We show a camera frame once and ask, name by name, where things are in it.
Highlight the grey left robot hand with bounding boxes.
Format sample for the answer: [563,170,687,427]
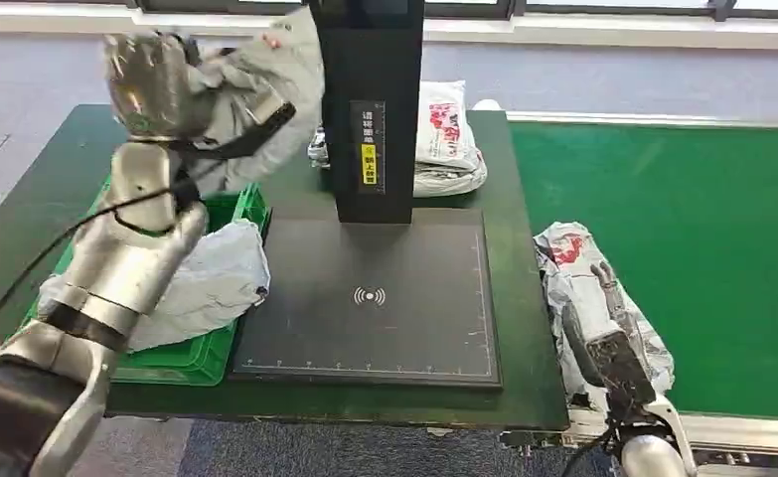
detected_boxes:
[103,29,222,143]

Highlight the black scanner base plate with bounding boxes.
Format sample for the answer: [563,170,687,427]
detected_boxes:
[230,207,503,391]

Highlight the black scanner column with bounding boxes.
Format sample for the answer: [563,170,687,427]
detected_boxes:
[307,0,426,226]

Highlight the green conveyor belt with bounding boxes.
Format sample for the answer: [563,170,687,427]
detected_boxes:
[510,121,778,422]

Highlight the grey-white parcel bag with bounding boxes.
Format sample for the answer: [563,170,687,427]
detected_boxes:
[307,124,489,199]

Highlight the white parcel with red print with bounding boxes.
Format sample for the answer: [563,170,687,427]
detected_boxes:
[414,79,482,171]

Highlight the black and yellow column label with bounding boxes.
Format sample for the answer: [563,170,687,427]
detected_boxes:
[351,100,388,196]

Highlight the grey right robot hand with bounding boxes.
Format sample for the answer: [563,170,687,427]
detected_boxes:
[559,259,658,422]

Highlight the grey parcel bag red print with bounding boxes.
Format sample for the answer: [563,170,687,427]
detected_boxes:
[533,222,676,412]
[187,6,327,196]

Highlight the green plastic crate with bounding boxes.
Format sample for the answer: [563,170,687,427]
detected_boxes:
[19,174,272,388]

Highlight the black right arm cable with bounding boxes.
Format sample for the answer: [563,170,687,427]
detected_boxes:
[559,407,627,477]

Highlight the plain grey parcel bag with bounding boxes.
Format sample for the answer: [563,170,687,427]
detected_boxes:
[36,219,272,354]

